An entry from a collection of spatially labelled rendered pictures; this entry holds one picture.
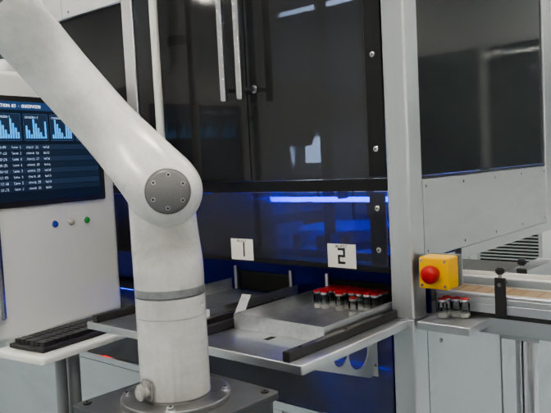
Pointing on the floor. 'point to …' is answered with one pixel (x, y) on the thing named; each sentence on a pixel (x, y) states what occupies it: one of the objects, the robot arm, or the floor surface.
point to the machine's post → (405, 201)
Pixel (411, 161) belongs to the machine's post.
